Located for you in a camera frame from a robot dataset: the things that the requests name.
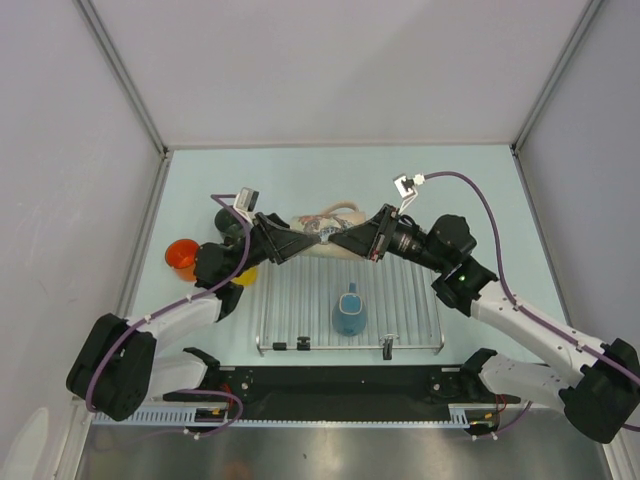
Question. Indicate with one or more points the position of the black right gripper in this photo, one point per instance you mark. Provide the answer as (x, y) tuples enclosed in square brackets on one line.
[(368, 237)]

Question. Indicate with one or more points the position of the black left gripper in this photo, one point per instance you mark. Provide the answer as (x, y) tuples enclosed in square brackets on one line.
[(278, 240)]

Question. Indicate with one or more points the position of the cream floral mug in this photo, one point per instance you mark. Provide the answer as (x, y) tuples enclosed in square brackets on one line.
[(333, 219)]

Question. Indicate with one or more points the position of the yellow mug black handle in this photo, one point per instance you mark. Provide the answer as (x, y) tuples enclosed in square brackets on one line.
[(247, 278)]

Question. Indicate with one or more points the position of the dark green mug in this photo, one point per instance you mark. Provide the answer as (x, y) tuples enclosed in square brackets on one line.
[(229, 227)]

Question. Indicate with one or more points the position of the blue mug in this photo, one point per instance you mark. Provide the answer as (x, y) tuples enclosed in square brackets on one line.
[(349, 313)]

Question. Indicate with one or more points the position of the orange mug black handle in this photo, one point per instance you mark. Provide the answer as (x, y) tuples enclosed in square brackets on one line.
[(180, 257)]

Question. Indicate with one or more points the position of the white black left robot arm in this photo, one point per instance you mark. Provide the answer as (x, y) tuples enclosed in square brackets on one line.
[(119, 365)]

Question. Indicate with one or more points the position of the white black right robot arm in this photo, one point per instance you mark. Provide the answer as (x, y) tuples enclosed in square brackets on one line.
[(594, 384)]

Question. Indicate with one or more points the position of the black front rack knob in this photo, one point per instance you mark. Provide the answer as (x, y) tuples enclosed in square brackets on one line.
[(303, 343)]

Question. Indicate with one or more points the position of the black front rack hook clip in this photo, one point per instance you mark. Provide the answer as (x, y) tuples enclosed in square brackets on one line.
[(387, 345)]

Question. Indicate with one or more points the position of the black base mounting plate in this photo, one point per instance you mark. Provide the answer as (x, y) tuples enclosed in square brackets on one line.
[(368, 388)]

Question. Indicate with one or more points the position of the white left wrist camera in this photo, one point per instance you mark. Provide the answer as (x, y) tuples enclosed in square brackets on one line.
[(245, 202)]

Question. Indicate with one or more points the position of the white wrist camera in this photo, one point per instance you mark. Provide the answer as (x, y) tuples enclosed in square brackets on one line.
[(407, 189), (245, 202)]

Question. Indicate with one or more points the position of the metal wire dish rack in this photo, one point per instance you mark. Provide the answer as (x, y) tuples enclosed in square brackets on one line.
[(327, 304)]

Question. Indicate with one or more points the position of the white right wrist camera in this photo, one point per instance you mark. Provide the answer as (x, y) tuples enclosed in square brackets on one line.
[(407, 189)]

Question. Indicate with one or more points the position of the white slotted cable duct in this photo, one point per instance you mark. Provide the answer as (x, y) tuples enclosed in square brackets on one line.
[(195, 417)]

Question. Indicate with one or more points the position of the aluminium frame post left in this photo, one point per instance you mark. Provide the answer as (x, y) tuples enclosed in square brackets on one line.
[(112, 57)]

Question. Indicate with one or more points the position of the aluminium frame post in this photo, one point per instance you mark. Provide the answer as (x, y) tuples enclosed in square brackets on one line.
[(576, 39), (112, 57)]

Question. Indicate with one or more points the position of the aluminium frame post right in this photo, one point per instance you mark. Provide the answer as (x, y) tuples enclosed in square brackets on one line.
[(576, 39)]

